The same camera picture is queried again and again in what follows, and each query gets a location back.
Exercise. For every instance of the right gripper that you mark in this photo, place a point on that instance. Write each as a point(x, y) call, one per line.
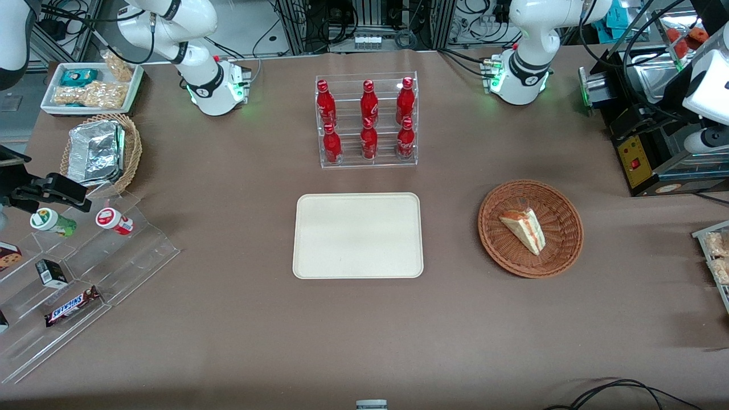
point(12, 183)

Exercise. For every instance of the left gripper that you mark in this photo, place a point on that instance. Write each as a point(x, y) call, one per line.
point(676, 86)

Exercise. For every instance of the triangular sandwich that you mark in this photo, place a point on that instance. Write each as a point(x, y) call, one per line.
point(527, 228)

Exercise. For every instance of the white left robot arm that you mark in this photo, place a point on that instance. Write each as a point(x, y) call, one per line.
point(527, 62)

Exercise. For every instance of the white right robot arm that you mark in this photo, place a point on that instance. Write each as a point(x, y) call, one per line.
point(199, 62)

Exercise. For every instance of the light wicker basket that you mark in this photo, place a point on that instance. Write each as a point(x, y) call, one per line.
point(132, 151)

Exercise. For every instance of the white rectangular snack tray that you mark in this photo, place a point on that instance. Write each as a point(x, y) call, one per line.
point(51, 85)

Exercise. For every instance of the brown wicker basket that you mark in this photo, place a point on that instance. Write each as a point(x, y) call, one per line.
point(561, 250)

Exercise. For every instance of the cream plastic tray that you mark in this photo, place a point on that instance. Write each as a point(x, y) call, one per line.
point(357, 236)

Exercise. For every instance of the green drink cup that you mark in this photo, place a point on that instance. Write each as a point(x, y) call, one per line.
point(51, 221)

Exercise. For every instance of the silver foil package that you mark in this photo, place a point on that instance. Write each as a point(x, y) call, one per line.
point(94, 151)

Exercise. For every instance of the red drink cup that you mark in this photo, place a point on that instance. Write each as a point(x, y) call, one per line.
point(113, 220)

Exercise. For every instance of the black food warmer appliance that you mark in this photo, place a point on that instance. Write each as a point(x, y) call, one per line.
point(638, 154)

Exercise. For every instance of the brown cookie box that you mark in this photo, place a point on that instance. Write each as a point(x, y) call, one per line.
point(8, 256)

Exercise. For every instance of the small black box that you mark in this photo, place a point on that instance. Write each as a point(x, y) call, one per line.
point(52, 273)

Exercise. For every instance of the small steel food pan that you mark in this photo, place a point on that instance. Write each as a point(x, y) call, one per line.
point(655, 71)

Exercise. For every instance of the clear snack bag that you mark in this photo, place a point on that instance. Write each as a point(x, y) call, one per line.
point(722, 271)
point(719, 244)

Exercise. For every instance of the large clear peanut bag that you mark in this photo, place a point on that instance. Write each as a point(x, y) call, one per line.
point(91, 95)

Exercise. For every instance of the clear acrylic stepped stand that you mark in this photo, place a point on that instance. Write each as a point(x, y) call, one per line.
point(136, 250)

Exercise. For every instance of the red fried food pieces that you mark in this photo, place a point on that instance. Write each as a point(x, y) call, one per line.
point(686, 37)

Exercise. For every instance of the Snickers chocolate bar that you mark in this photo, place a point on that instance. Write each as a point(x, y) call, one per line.
point(73, 306)

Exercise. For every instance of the teal snack packet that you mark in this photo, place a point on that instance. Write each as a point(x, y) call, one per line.
point(78, 77)

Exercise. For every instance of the silver round appliance cap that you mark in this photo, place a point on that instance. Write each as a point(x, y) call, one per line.
point(592, 91)

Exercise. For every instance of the dark packet at stand edge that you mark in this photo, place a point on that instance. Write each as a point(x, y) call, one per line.
point(3, 322)

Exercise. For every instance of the small clear peanut bag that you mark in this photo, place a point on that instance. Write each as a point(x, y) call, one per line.
point(119, 68)

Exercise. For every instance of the teal cardboard box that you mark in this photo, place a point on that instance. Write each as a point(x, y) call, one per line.
point(622, 20)

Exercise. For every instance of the red cola bottle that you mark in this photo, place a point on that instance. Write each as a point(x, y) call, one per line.
point(326, 102)
point(405, 143)
point(332, 147)
point(369, 103)
point(405, 101)
point(368, 143)

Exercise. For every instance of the clear acrylic bottle rack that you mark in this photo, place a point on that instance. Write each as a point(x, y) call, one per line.
point(348, 85)

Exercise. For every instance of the white power strip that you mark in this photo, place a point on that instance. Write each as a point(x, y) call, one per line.
point(370, 41)

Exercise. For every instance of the grey object at table edge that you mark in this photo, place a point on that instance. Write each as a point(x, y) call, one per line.
point(371, 405)

